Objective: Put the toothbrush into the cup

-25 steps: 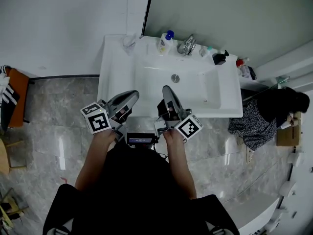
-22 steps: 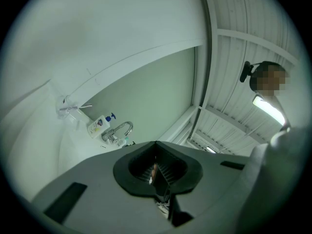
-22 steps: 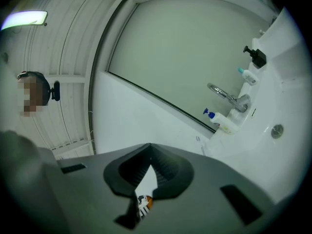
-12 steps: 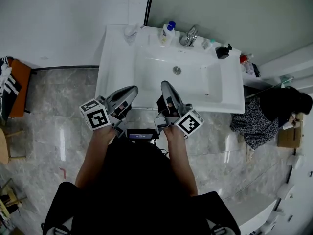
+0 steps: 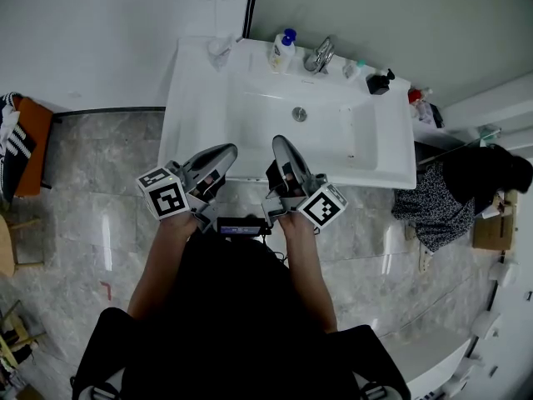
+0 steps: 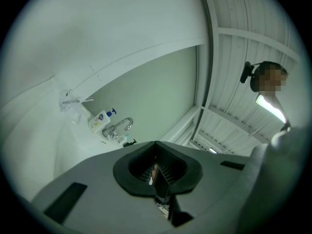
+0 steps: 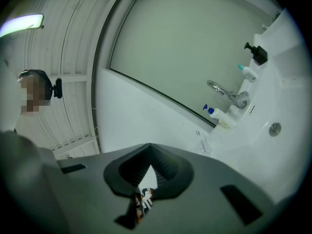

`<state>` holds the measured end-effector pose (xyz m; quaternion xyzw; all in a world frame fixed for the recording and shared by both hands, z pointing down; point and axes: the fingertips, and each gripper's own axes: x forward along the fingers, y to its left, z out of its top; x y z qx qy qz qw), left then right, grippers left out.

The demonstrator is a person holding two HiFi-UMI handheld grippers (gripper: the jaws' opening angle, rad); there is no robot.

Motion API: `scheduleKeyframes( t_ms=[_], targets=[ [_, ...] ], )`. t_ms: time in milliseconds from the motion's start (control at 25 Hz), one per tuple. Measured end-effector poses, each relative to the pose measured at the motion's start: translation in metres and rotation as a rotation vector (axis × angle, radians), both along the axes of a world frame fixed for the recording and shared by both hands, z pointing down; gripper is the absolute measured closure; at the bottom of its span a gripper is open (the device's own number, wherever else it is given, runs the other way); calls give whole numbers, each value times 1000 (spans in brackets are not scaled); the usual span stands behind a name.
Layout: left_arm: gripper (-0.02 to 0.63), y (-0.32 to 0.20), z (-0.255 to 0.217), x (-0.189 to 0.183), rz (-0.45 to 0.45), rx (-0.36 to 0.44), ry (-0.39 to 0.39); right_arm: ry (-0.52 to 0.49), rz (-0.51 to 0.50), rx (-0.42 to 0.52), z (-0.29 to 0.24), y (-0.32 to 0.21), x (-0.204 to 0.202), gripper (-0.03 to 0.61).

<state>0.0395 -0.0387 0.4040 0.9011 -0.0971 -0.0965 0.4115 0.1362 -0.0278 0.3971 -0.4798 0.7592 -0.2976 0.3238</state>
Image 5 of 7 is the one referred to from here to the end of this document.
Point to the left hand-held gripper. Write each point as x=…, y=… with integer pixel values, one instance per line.
x=164, y=194

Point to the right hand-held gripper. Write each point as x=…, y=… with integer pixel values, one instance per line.
x=322, y=206

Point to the clear glass cup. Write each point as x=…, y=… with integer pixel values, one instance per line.
x=218, y=54

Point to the white toothbrush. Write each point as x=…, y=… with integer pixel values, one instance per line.
x=228, y=42

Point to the person's left forearm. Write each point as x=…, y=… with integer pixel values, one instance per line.
x=162, y=273

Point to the person's right forearm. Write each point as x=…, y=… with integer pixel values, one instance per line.
x=308, y=277

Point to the person's left hand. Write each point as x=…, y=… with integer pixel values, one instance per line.
x=209, y=180

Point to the person's right hand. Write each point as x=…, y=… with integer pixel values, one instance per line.
x=293, y=185

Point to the chrome sink drain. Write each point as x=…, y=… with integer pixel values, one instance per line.
x=299, y=113

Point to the white sink vanity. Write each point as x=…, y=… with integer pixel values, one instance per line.
x=266, y=111

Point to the black display device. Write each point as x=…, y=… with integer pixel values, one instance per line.
x=241, y=226

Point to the white lotion bottle blue pump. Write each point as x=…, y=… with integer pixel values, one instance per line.
x=282, y=54

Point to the chrome faucet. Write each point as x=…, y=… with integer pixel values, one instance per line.
x=320, y=56

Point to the small tube with teal cap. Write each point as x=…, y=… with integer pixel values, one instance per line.
x=352, y=69

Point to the black soap dispenser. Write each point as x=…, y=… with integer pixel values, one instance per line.
x=379, y=83

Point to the red toiletry bottle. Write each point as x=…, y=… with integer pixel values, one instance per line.
x=415, y=95

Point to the person's dark shirt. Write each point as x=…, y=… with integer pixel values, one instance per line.
x=233, y=327

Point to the orange sofa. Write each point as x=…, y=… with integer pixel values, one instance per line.
x=35, y=140

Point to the black white striped blanket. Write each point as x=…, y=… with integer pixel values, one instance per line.
x=12, y=148

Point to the white cloth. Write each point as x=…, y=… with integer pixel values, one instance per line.
x=8, y=123

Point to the cardboard box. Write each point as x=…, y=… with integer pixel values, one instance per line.
x=493, y=231

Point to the round wooden table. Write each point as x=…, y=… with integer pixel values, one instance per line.
x=5, y=244

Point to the wooden rack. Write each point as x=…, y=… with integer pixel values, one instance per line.
x=16, y=336

